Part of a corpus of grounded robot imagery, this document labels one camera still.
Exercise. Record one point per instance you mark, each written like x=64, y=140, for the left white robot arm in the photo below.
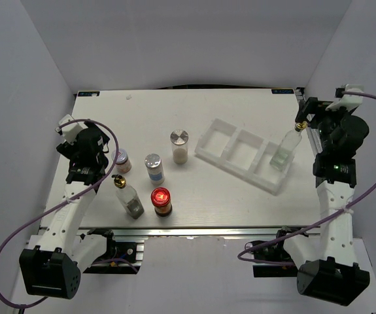
x=53, y=268

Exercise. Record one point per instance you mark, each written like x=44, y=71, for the tall silver lid spice jar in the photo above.
x=179, y=142

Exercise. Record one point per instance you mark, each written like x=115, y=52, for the red lid sauce jar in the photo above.
x=161, y=200

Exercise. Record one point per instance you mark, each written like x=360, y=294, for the dark sauce glass bottle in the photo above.
x=128, y=197

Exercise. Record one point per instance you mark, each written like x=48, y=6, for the white three compartment tray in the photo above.
x=242, y=154

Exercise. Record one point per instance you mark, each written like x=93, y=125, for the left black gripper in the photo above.
x=68, y=150

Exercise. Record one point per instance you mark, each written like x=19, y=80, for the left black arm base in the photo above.
x=119, y=258

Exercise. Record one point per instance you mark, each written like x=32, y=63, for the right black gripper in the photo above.
x=311, y=106

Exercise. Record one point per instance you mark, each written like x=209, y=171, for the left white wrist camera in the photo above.
x=69, y=132

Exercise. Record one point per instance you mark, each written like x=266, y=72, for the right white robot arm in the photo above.
x=331, y=272

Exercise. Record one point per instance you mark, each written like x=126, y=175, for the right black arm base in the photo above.
x=290, y=258

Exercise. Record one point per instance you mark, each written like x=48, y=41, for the blue label silver lid jar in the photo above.
x=154, y=168

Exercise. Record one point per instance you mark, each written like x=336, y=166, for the clear liquid glass bottle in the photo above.
x=284, y=152

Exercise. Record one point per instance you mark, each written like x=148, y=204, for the small red white lid jar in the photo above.
x=122, y=164

